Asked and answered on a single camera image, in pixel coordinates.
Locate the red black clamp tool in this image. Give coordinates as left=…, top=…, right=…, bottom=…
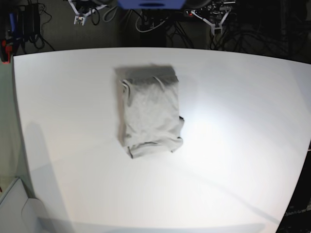
left=0, top=39, right=13, bottom=64

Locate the black power strip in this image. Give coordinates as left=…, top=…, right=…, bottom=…
left=183, top=9, right=207, bottom=20

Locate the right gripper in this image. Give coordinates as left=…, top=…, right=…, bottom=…
left=67, top=0, right=108, bottom=17

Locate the blue overhead box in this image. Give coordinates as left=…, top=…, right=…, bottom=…
left=117, top=0, right=186, bottom=10

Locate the beige t-shirt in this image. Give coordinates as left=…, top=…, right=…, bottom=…
left=115, top=65, right=185, bottom=159

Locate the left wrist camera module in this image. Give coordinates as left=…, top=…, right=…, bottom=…
left=211, top=28, right=223, bottom=36

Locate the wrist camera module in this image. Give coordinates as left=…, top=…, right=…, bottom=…
left=211, top=28, right=223, bottom=36
left=74, top=16, right=86, bottom=26

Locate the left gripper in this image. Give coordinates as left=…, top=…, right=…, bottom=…
left=202, top=10, right=230, bottom=28

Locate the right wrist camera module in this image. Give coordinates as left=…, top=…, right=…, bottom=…
left=74, top=16, right=86, bottom=26

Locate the white plastic bin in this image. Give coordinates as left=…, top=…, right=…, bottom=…
left=0, top=178, right=47, bottom=233

